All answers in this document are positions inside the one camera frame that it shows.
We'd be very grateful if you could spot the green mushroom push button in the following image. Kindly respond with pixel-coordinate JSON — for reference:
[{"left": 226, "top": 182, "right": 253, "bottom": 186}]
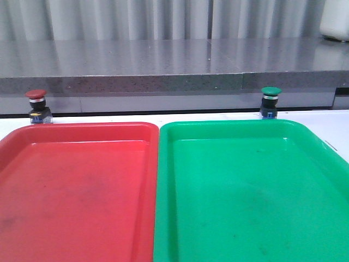
[{"left": 260, "top": 86, "right": 282, "bottom": 120}]

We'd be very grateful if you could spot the red mushroom push button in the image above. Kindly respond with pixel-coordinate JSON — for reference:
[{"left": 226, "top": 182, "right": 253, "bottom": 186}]
[{"left": 25, "top": 89, "right": 53, "bottom": 124}]

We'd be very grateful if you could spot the grey stone platform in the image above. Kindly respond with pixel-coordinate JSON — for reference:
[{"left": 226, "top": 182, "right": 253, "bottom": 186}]
[{"left": 1, "top": 37, "right": 348, "bottom": 115}]

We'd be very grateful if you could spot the green plastic tray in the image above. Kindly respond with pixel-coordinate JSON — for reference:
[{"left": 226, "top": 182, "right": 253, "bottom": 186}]
[{"left": 153, "top": 120, "right": 348, "bottom": 261}]

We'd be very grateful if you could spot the red plastic tray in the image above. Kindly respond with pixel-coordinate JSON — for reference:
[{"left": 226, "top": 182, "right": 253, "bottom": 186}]
[{"left": 1, "top": 122, "right": 159, "bottom": 261}]

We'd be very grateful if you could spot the white container in background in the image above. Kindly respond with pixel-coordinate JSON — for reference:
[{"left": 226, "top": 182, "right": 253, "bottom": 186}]
[{"left": 320, "top": 0, "right": 348, "bottom": 42}]

